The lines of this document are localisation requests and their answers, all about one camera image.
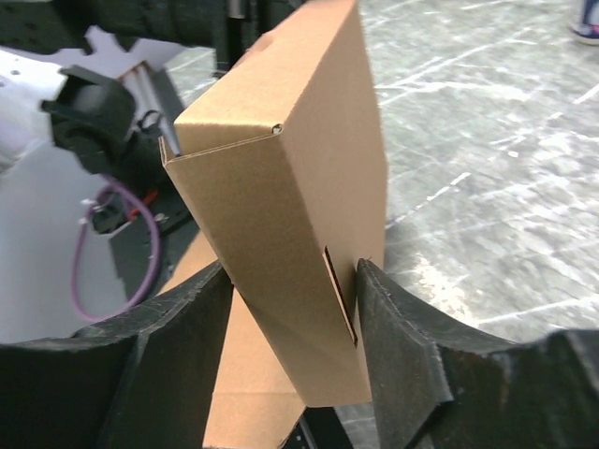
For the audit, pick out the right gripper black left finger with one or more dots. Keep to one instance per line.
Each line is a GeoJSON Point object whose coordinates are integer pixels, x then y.
{"type": "Point", "coordinates": [112, 374]}

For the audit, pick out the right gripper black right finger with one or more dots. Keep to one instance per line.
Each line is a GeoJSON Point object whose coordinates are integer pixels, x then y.
{"type": "Point", "coordinates": [438, 383]}

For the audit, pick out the brown cardboard box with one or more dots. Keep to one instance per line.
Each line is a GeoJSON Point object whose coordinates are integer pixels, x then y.
{"type": "Point", "coordinates": [282, 165]}

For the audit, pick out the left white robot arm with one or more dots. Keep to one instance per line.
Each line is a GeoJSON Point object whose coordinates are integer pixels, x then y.
{"type": "Point", "coordinates": [76, 74]}

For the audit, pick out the small white yogurt cup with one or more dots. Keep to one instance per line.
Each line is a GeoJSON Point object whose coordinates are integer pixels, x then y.
{"type": "Point", "coordinates": [584, 23]}

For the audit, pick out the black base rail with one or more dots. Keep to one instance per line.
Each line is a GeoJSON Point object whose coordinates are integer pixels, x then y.
{"type": "Point", "coordinates": [154, 243]}

